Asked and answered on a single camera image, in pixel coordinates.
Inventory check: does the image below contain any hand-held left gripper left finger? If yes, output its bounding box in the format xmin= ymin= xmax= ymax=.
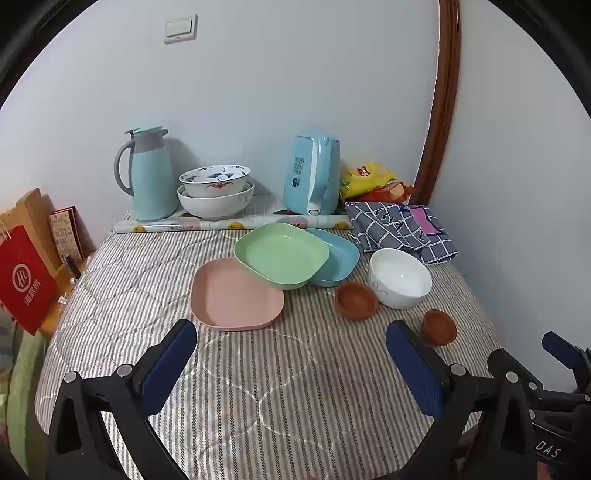
xmin=46 ymin=320 xmax=197 ymax=480

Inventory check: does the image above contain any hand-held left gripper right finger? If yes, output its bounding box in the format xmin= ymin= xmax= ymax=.
xmin=386 ymin=320 xmax=539 ymax=480

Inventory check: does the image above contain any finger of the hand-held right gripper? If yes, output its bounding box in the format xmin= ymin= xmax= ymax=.
xmin=488 ymin=350 xmax=591 ymax=417
xmin=542 ymin=331 xmax=591 ymax=371

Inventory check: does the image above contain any small brown bowl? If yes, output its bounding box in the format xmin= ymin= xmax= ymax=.
xmin=335 ymin=282 xmax=380 ymax=320
xmin=420 ymin=309 xmax=458 ymax=347

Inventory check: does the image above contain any plain white bowl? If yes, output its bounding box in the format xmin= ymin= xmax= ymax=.
xmin=369 ymin=248 xmax=433 ymax=310

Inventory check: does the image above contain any pink square plate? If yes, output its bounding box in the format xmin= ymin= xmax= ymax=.
xmin=191 ymin=257 xmax=285 ymax=331

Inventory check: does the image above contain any blue square plate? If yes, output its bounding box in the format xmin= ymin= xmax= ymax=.
xmin=302 ymin=227 xmax=361 ymax=288

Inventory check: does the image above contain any green square plate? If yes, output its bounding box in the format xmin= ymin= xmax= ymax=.
xmin=233 ymin=223 xmax=330 ymax=291

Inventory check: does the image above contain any striped quilted bed cover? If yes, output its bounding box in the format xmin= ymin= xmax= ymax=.
xmin=34 ymin=194 xmax=504 ymax=480

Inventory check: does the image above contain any rolled fruit-print table cover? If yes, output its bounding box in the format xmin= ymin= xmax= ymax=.
xmin=113 ymin=213 xmax=354 ymax=234

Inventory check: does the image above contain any grey checked folded cloth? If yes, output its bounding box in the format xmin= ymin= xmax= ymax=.
xmin=345 ymin=200 xmax=458 ymax=267

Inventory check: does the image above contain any green cloth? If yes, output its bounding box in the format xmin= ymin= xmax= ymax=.
xmin=0 ymin=323 xmax=52 ymax=472

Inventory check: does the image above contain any red paper bag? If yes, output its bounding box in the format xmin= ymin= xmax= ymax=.
xmin=0 ymin=224 xmax=60 ymax=337

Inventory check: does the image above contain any white bowl with grey scrollwork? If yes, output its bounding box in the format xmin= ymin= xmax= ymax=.
xmin=177 ymin=178 xmax=256 ymax=220

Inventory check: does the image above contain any patterned brown box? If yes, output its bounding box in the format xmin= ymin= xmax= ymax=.
xmin=48 ymin=206 xmax=86 ymax=265

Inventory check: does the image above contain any red chips bag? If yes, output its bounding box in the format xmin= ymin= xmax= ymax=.
xmin=344 ymin=181 xmax=415 ymax=205

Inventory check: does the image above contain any teal thermos jug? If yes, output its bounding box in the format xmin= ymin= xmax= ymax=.
xmin=114 ymin=126 xmax=174 ymax=222

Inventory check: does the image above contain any white bowl with red-blue print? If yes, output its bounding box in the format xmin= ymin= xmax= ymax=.
xmin=178 ymin=164 xmax=251 ymax=198

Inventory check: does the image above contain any yellow chips bag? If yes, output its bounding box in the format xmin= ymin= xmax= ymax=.
xmin=340 ymin=161 xmax=398 ymax=200

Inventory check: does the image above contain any brown paper bag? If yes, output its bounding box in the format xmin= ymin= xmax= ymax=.
xmin=0 ymin=188 xmax=63 ymax=273

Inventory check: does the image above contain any light blue electric kettle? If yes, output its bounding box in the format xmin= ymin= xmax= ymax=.
xmin=283 ymin=131 xmax=343 ymax=217

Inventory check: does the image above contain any brown wooden door frame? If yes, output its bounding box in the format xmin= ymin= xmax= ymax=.
xmin=413 ymin=0 xmax=462 ymax=206

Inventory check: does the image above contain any white wall switch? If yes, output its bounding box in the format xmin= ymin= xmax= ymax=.
xmin=164 ymin=14 xmax=199 ymax=45

